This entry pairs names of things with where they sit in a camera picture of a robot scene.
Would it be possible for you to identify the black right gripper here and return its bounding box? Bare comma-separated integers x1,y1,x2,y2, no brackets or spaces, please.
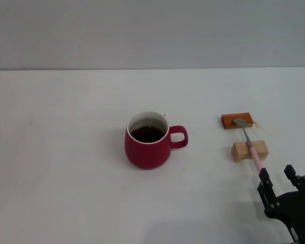
257,164,305,244

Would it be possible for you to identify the pink handled metal spoon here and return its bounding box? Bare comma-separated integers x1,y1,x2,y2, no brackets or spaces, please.
233,118,265,174

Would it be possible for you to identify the red ceramic coffee cup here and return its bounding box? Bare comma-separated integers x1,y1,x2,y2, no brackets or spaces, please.
124,111,189,170

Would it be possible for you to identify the light wooden arch block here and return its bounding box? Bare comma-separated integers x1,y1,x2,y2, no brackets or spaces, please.
231,140,269,163

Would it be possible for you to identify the dark orange wooden block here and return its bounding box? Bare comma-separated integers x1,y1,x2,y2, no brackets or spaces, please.
221,111,254,130

